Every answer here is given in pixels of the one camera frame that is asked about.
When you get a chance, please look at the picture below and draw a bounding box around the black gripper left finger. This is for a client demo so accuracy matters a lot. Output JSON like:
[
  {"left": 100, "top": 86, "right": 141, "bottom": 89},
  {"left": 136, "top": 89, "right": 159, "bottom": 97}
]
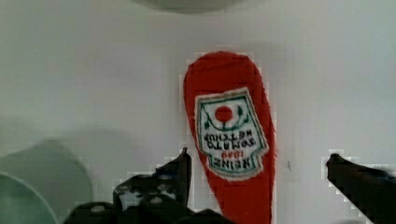
[{"left": 113, "top": 147, "right": 191, "bottom": 211}]

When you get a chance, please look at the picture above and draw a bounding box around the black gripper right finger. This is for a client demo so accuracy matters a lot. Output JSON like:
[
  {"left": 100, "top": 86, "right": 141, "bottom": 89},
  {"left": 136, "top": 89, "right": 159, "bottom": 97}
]
[{"left": 326, "top": 153, "right": 396, "bottom": 224}]

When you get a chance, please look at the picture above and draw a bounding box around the red plush ketchup bottle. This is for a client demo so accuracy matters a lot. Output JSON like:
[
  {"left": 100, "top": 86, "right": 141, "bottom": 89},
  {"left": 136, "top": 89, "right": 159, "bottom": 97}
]
[{"left": 183, "top": 51, "right": 276, "bottom": 224}]

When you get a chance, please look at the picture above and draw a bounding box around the green plastic strainer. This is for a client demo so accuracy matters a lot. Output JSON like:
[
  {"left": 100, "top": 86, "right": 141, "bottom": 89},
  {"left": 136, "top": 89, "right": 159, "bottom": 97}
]
[{"left": 0, "top": 141, "right": 92, "bottom": 224}]

